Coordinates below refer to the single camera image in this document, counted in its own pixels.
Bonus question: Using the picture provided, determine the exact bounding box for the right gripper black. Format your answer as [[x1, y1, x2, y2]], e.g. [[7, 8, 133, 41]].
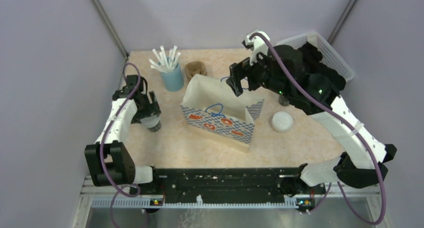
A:
[[226, 48, 290, 100]]

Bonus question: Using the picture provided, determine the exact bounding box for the checkered paper takeout bag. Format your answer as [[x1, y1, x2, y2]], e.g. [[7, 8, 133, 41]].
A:
[[180, 74, 265, 153]]

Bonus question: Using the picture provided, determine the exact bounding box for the stack of black cups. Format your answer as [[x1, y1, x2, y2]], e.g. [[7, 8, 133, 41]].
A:
[[278, 95, 290, 107]]

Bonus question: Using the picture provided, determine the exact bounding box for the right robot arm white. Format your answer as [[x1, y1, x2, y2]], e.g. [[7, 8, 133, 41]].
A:
[[227, 44, 397, 194]]

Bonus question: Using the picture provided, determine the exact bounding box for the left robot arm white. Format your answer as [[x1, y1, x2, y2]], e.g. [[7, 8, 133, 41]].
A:
[[84, 75, 161, 195]]

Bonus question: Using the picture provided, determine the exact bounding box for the blue straw holder cup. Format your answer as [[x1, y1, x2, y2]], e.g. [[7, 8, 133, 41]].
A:
[[159, 64, 184, 92]]

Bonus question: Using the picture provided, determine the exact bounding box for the white wrapped straws bundle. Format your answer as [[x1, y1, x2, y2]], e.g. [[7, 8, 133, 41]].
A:
[[148, 45, 181, 74]]

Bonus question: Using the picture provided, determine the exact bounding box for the cardboard cup carrier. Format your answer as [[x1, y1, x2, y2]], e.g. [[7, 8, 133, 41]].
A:
[[184, 61, 208, 81]]

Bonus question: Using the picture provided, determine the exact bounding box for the stack of white lids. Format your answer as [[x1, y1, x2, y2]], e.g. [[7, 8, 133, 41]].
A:
[[271, 111, 294, 133]]

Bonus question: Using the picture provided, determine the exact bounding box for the black cloth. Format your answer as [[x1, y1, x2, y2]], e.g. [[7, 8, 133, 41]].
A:
[[297, 42, 346, 91]]

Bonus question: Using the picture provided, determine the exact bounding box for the white plastic basket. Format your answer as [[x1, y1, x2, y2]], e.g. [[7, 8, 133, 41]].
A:
[[276, 31, 355, 82]]

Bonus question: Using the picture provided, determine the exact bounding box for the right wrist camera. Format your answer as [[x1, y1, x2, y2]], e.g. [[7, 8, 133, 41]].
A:
[[242, 29, 271, 66]]

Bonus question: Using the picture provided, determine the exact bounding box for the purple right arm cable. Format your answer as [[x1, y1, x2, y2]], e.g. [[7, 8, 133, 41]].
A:
[[248, 31, 388, 226]]

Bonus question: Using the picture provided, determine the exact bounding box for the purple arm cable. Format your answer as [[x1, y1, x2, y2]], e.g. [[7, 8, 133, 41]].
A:
[[99, 62, 152, 228], [248, 31, 388, 226]]

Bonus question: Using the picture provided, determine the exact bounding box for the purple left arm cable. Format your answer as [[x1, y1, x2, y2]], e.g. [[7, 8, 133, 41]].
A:
[[99, 62, 152, 228]]

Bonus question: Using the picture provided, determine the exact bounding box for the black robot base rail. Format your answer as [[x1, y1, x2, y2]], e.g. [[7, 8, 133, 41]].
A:
[[129, 167, 326, 205]]

